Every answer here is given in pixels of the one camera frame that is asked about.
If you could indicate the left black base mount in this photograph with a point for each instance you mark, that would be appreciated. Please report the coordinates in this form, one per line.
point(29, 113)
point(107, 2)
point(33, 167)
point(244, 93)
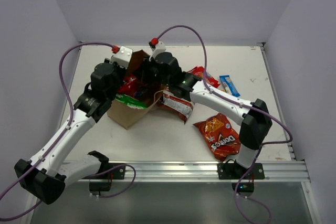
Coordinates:
point(105, 174)

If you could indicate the blue snack bar wrapper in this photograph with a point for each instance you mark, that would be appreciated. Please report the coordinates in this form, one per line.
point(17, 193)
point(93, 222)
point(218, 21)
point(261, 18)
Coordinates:
point(229, 85)

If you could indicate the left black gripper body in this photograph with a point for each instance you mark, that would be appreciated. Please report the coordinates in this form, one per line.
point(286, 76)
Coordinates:
point(122, 74)

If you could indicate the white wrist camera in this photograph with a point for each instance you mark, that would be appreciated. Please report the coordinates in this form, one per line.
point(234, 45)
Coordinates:
point(157, 47)
point(121, 55)

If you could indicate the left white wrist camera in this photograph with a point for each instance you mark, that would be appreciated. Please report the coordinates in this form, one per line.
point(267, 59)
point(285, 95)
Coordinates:
point(121, 55)

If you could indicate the green snack bag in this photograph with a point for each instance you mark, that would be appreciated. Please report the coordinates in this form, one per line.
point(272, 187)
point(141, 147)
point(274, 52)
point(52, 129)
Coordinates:
point(130, 101)

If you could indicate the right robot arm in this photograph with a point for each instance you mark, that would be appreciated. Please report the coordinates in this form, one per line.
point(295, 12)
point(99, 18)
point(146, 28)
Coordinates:
point(252, 117)

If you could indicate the aluminium front rail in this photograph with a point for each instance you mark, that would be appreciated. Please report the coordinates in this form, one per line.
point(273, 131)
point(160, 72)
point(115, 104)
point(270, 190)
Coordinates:
point(288, 171)

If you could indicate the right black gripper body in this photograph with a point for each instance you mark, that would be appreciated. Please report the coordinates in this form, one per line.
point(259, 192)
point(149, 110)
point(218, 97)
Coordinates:
point(150, 73)

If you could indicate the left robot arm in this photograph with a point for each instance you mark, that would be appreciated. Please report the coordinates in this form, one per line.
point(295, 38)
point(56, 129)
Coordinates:
point(45, 175)

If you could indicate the red fruit gummies bag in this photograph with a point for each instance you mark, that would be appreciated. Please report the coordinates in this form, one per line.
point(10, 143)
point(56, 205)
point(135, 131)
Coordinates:
point(199, 71)

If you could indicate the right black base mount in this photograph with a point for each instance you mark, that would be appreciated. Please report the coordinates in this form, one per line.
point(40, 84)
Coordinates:
point(230, 170)

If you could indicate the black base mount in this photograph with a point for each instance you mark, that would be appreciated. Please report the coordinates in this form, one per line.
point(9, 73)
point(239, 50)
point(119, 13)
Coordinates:
point(230, 170)
point(105, 174)

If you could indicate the red patterned snack bag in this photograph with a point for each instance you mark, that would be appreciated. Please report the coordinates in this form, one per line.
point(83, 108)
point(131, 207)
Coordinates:
point(133, 87)

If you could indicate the red Doritos chip bag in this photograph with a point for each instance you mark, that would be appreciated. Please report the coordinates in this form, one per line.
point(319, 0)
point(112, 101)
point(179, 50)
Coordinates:
point(181, 107)

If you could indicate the brown paper bag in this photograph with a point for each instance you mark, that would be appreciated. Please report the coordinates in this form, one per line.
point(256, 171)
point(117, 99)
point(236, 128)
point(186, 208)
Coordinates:
point(126, 116)

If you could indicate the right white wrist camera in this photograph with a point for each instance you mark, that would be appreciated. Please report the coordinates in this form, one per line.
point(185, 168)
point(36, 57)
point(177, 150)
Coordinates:
point(157, 47)

